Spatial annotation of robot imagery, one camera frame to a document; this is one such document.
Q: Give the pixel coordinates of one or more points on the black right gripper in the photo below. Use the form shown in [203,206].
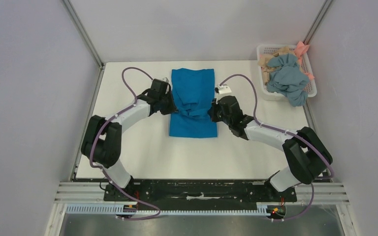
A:
[216,111]

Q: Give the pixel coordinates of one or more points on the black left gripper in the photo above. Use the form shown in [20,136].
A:
[172,108]

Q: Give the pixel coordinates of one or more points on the blue t shirt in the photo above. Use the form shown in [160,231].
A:
[193,92]

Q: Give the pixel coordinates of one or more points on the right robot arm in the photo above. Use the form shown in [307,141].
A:
[306,155]

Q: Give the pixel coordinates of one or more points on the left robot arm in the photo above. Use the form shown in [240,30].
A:
[102,142]

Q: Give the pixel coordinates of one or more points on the beige t shirt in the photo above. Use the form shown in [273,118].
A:
[267,65]

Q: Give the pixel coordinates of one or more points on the grey-blue t shirt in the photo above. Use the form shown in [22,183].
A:
[288,79]

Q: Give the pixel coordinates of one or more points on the white plastic laundry basket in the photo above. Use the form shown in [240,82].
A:
[265,51]

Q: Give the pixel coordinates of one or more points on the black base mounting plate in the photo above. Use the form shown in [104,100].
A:
[199,194]

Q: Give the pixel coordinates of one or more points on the pink t shirt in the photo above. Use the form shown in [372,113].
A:
[299,51]

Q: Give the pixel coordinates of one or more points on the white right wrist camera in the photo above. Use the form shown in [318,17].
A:
[223,90]

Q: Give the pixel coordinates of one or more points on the white slotted cable duct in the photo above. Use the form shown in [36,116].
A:
[118,209]

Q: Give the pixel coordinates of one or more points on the aluminium frame rail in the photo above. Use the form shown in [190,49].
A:
[325,193]

